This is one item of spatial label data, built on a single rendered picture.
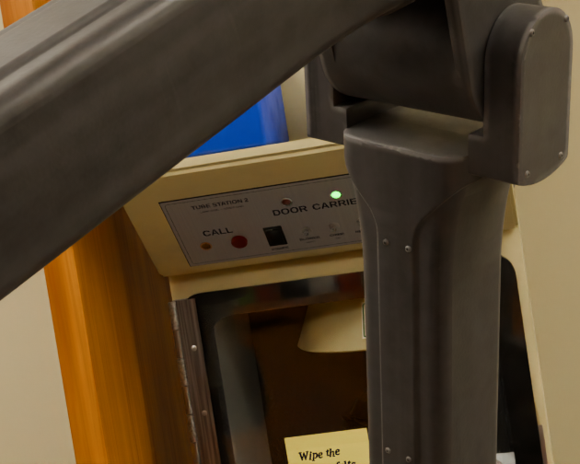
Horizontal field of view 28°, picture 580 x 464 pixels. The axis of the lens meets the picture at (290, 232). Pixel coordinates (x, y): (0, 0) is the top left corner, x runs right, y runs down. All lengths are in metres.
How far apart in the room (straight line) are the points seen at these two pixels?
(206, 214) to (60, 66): 0.66
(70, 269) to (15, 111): 0.70
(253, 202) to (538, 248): 0.57
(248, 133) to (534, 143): 0.49
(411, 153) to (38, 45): 0.19
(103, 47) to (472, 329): 0.25
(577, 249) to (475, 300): 0.94
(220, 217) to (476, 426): 0.47
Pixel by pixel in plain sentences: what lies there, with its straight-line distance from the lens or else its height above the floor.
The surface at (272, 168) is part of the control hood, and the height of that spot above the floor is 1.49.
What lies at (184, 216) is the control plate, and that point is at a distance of 0.98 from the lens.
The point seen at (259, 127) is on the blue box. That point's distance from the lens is 0.93.
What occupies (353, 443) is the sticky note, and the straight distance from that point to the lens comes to 1.05.
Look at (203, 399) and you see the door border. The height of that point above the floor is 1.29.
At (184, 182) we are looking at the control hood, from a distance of 0.95.
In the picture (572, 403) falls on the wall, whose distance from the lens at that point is 1.48.
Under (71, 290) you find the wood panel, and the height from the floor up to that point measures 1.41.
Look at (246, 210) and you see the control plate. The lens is 0.97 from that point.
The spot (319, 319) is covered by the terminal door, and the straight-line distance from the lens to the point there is 1.03.
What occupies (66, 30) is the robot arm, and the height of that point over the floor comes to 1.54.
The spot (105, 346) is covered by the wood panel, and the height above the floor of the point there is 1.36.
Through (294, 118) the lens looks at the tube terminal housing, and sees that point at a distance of 1.03.
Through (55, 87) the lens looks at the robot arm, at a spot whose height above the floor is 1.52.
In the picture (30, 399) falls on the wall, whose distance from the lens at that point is 1.62.
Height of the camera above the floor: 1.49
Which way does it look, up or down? 3 degrees down
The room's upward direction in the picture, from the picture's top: 9 degrees counter-clockwise
